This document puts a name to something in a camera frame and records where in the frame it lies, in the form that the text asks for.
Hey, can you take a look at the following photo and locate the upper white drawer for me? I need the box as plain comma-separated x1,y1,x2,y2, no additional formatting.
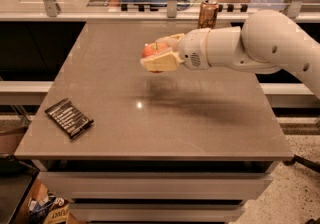
39,172,272,200

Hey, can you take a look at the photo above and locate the red apple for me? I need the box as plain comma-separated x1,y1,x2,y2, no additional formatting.
140,42,171,60

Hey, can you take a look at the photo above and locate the orange soda can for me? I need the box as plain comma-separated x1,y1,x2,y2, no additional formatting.
198,0,219,29

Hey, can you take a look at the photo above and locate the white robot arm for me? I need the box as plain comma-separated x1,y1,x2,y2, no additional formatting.
140,10,320,98

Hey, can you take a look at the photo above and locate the black chair leg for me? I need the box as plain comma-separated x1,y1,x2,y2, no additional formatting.
284,155,320,173

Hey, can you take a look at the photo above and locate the black rxbar chocolate bar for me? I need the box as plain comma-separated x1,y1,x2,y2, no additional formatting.
45,98,94,139

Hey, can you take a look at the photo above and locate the white drawer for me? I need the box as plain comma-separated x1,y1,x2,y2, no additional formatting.
70,204,244,223
39,172,272,200

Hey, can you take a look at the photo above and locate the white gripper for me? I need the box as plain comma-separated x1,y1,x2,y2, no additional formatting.
140,28,210,72

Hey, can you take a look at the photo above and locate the snack bags pile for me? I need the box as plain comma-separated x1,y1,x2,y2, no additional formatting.
28,194,69,224

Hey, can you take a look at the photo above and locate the lower white drawer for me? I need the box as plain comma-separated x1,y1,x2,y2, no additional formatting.
70,204,244,223

